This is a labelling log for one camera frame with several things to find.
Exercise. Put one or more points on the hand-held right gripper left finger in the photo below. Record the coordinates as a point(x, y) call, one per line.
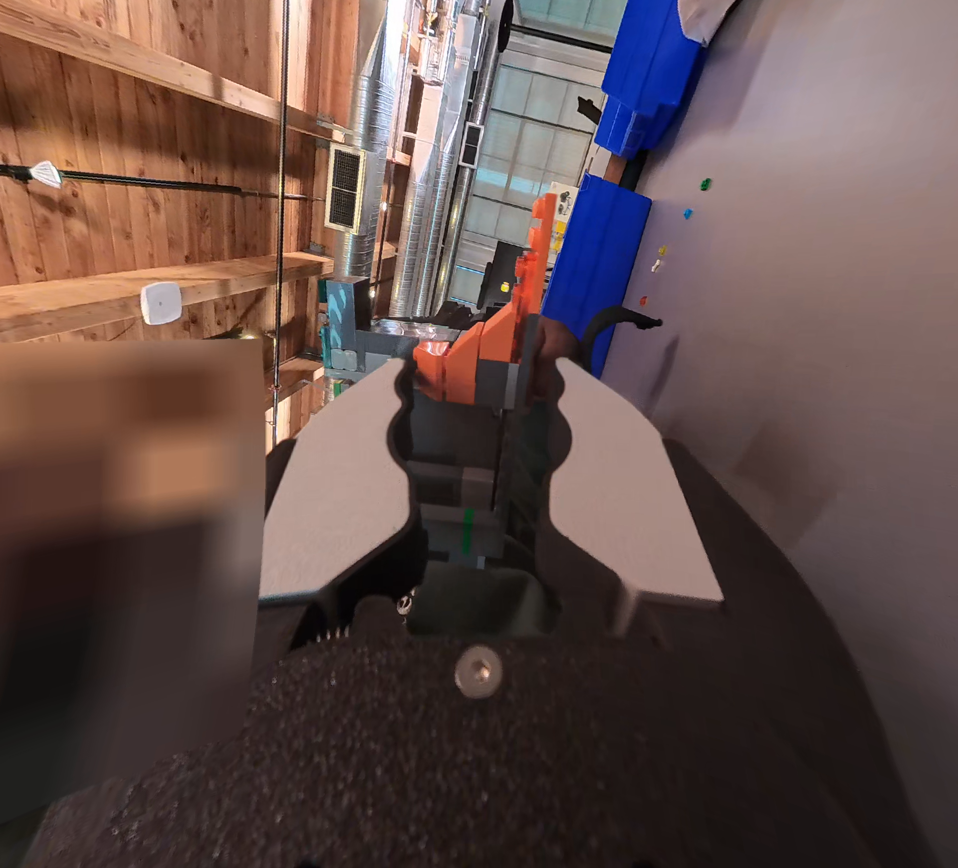
point(344, 494)

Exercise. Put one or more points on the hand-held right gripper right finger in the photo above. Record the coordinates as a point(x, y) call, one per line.
point(629, 501)

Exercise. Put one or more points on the grey tan lego building model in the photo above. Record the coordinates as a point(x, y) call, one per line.
point(479, 359)

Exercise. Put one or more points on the grey desk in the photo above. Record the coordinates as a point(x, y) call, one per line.
point(823, 209)

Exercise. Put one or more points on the person's left hand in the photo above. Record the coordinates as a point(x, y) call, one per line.
point(554, 344)

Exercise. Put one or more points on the blue plastic bin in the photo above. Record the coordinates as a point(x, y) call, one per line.
point(651, 45)
point(591, 269)

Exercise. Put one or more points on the small white lego piece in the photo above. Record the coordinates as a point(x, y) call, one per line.
point(659, 260)

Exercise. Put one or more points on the white ceiling device box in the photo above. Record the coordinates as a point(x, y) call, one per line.
point(161, 303)

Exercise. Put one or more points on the ceiling spot light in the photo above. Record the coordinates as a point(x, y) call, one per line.
point(46, 173)

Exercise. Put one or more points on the silver ventilation duct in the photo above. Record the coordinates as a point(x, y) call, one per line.
point(374, 135)

